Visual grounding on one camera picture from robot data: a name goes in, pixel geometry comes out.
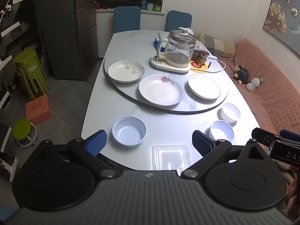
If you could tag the stack of green stools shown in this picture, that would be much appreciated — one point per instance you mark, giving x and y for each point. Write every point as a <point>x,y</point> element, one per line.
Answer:
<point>28,65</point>

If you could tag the grey round turntable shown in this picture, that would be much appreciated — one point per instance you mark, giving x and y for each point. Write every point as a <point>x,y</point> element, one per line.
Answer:
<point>187,104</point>

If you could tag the brown-rimmed white plate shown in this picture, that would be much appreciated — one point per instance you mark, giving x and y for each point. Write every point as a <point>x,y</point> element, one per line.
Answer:
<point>204,88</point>

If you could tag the round green stool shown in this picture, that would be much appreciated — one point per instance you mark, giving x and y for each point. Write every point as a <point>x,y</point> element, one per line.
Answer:
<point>21,129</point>

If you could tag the person's right hand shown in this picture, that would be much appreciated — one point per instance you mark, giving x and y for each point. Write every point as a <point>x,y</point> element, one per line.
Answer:
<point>294,192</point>

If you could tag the glass electric kettle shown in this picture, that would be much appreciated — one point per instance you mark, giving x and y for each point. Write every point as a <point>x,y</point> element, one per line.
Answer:
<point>179,49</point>

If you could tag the white bowl with blue inside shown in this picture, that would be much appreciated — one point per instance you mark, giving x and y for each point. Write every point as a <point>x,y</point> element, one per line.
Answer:
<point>221,132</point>

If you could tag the clear water bottle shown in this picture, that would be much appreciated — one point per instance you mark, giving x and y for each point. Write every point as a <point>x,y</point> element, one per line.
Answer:
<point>144,3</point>

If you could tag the red ornament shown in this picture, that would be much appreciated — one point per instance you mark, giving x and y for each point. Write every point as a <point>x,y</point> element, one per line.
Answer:
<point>97,5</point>

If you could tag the plain white bowl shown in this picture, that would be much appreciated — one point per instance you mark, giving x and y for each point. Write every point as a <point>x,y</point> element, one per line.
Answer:
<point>228,112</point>

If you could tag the green container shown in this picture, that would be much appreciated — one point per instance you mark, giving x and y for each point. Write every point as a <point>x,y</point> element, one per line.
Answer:
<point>157,8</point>

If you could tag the rose print blue-rimmed plate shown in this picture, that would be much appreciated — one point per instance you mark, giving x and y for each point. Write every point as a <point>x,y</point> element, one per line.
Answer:
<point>159,93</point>

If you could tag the wall poster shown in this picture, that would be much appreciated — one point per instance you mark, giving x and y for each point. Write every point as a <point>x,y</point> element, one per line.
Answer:
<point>283,16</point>

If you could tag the leaf pattern plate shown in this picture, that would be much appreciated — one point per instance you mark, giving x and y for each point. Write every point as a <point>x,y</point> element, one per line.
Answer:
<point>121,73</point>

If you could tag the blue chair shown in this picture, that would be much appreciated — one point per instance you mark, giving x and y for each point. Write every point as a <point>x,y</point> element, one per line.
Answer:
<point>179,20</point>
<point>127,20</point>

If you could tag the grey refrigerator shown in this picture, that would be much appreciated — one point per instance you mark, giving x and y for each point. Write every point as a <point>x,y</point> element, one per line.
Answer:
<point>63,39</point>

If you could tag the light blue plastic bowl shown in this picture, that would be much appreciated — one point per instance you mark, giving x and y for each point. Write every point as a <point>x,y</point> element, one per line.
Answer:
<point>129,133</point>

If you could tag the woven basket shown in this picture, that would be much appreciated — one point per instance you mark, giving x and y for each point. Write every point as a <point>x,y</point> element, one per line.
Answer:
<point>195,54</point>

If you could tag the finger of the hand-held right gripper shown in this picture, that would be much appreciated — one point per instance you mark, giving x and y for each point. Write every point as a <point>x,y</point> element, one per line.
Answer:
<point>263,136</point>
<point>289,134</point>

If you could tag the artificial flower vine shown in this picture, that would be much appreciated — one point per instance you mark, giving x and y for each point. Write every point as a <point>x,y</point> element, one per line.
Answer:
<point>8,7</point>

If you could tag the blue box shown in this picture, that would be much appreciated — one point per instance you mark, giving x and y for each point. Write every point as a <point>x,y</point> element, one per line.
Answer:
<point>156,42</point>

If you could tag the brown owl figurine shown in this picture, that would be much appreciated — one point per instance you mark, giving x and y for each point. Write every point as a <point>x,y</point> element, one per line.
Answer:
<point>202,57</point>

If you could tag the cream kettle base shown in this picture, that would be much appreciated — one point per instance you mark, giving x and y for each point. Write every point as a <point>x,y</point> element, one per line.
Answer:
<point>159,63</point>

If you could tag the orange box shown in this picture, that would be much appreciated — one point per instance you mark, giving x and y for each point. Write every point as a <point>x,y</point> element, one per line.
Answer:
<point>38,109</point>

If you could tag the small black pen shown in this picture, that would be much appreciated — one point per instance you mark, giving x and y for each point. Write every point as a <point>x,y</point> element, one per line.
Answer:
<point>209,64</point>

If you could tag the white jar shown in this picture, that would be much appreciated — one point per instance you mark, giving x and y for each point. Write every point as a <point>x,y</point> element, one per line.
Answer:
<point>150,7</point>

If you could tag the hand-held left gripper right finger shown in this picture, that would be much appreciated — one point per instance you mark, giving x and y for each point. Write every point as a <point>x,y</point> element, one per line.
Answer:
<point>201,143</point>

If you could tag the dark plush toy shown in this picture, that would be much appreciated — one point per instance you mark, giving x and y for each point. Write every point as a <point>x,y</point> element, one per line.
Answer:
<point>242,75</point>

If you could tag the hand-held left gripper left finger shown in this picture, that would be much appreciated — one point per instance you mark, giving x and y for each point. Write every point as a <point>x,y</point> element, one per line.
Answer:
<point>97,143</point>

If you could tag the clear plastic tray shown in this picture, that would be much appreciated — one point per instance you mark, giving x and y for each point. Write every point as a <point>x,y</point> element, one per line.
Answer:
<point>168,157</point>

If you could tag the striped pillow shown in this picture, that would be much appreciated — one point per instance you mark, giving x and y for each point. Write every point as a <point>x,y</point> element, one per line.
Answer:
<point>218,44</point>

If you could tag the yellow and red mat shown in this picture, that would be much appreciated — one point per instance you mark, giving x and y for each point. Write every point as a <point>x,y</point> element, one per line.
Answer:
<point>195,66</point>

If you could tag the blue plush toy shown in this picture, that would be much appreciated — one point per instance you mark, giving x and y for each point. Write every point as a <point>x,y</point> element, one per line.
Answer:
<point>254,84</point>

